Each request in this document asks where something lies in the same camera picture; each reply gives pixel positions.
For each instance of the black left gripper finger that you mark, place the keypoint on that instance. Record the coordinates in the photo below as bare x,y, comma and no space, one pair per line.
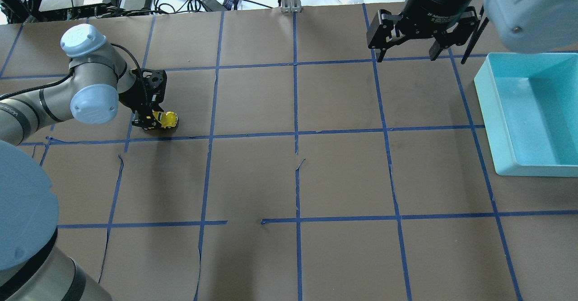
138,120
151,120

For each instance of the light blue plastic bin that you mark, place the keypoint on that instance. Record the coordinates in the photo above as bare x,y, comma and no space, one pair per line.
529,105

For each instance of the yellow beetle toy car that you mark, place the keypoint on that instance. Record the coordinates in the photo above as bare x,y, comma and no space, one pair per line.
165,120

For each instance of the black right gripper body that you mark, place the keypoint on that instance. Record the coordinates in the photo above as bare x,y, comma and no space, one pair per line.
437,6

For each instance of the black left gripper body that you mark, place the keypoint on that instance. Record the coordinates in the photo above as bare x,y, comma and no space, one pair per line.
145,119

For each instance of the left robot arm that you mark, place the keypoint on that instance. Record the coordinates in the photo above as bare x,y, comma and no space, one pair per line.
98,81

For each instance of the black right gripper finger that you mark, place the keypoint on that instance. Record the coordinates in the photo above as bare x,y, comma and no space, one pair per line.
467,24
382,33

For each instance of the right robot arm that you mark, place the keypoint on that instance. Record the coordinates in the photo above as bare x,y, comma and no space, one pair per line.
523,26

